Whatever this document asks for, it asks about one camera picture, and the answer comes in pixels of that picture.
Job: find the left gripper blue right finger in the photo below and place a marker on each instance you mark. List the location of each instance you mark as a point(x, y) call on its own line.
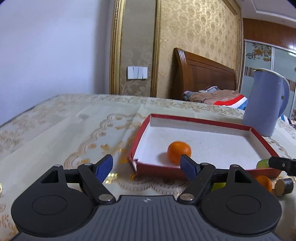
point(199, 176)

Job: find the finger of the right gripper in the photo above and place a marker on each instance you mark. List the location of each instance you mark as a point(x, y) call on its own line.
point(283, 164)

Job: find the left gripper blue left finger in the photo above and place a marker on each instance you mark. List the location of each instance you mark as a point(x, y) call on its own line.
point(92, 178)

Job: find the green round tomato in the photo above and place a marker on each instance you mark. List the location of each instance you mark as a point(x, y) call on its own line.
point(217, 186)

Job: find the dark sugarcane piece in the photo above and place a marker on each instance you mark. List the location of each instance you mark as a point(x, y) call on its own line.
point(283, 187)

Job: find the green cucumber chunk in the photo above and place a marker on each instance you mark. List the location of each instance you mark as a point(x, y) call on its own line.
point(263, 164)

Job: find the orange mandarin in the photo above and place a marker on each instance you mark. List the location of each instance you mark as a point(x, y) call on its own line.
point(176, 150)
point(265, 182)

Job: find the red cardboard tray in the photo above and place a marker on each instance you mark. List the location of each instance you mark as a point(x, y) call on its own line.
point(218, 143)

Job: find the lavender electric kettle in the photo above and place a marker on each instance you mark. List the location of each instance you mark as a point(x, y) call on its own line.
point(267, 101)

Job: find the striped bedding pile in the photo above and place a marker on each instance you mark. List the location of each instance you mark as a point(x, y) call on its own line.
point(216, 96)

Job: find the wooden bed headboard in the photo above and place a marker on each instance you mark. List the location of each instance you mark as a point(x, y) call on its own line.
point(196, 73)

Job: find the floral sliding wardrobe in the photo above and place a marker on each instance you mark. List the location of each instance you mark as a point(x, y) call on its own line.
point(271, 46)

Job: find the white wall switch panel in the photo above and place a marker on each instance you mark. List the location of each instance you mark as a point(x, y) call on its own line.
point(137, 73)

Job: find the gold ornate wall frame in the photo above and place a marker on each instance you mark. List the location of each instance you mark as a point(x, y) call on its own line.
point(135, 39)

